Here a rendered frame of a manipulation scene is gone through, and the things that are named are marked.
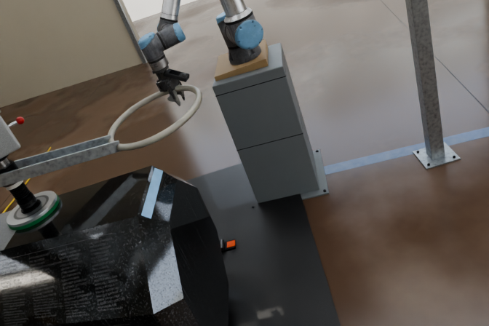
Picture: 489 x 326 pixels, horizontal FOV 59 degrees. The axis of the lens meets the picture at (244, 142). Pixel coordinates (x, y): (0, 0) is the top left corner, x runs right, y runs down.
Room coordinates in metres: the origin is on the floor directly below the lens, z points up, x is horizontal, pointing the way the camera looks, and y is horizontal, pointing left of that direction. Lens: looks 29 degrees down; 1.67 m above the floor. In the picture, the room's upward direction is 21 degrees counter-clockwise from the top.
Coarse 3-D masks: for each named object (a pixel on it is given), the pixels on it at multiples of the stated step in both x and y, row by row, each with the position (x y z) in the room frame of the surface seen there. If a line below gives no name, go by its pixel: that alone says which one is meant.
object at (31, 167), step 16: (80, 144) 1.81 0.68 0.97; (96, 144) 1.84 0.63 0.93; (112, 144) 1.76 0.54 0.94; (16, 160) 1.71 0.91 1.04; (32, 160) 1.72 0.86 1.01; (48, 160) 1.65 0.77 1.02; (64, 160) 1.67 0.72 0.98; (80, 160) 1.69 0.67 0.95; (0, 176) 1.57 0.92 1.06; (16, 176) 1.59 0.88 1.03; (32, 176) 1.61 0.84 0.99
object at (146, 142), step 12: (156, 96) 2.14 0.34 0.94; (132, 108) 2.11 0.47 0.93; (192, 108) 1.78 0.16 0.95; (120, 120) 2.04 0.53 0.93; (180, 120) 1.72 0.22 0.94; (108, 132) 1.94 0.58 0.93; (168, 132) 1.69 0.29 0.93; (120, 144) 1.76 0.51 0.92; (132, 144) 1.71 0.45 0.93; (144, 144) 1.68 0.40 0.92
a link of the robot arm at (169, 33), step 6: (168, 24) 2.20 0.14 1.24; (174, 24) 2.14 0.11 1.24; (162, 30) 2.13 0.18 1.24; (168, 30) 2.11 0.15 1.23; (174, 30) 2.11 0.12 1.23; (180, 30) 2.11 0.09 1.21; (162, 36) 2.10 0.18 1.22; (168, 36) 2.09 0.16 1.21; (174, 36) 2.10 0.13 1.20; (180, 36) 2.10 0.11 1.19; (162, 42) 2.09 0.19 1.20; (168, 42) 2.09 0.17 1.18; (174, 42) 2.10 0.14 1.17; (168, 48) 2.11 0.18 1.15
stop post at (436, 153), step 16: (416, 0) 2.03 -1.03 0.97; (416, 16) 2.03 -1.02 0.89; (416, 32) 2.03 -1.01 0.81; (416, 48) 2.04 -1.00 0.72; (432, 48) 2.02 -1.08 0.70; (416, 64) 2.07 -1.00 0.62; (432, 64) 2.02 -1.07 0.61; (416, 80) 2.10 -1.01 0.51; (432, 80) 2.02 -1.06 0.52; (432, 96) 2.02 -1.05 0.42; (432, 112) 2.03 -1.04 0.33; (432, 128) 2.03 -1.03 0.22; (432, 144) 2.03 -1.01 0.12; (432, 160) 2.02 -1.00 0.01; (448, 160) 1.97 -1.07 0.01
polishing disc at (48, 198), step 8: (40, 192) 1.73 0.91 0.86; (48, 192) 1.70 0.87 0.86; (40, 200) 1.66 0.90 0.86; (48, 200) 1.63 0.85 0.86; (56, 200) 1.63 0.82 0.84; (16, 208) 1.67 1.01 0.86; (40, 208) 1.59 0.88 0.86; (48, 208) 1.57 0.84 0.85; (8, 216) 1.62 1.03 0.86; (16, 216) 1.60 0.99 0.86; (24, 216) 1.57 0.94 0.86; (32, 216) 1.55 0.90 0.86; (40, 216) 1.54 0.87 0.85; (8, 224) 1.57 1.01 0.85; (16, 224) 1.53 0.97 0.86; (24, 224) 1.52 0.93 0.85
